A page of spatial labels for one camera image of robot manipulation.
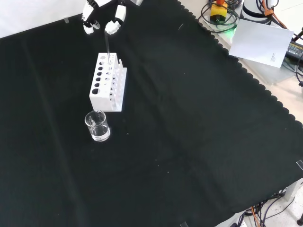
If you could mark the yellow stop button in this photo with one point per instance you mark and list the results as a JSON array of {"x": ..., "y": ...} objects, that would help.
[{"x": 219, "y": 11}]

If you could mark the black power adapter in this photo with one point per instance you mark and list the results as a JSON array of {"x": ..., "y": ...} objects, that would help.
[{"x": 294, "y": 49}]

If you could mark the clear glass rod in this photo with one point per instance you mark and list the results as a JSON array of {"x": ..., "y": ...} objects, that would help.
[{"x": 107, "y": 45}]

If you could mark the pale board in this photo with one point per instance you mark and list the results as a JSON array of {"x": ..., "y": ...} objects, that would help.
[{"x": 258, "y": 42}]

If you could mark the white test tube rack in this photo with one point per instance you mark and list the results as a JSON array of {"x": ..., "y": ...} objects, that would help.
[{"x": 100, "y": 100}]

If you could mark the black table cloth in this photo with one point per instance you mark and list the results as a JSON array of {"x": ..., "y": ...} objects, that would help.
[{"x": 165, "y": 118}]

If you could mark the clear glass beaker with water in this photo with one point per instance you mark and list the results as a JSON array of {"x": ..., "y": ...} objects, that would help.
[{"x": 100, "y": 136}]

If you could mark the clear cloth clip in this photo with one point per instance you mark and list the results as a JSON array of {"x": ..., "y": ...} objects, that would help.
[
  {"x": 299, "y": 164},
  {"x": 184, "y": 224},
  {"x": 66, "y": 20}
]

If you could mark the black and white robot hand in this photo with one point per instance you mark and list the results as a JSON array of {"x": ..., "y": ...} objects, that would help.
[{"x": 113, "y": 27}]

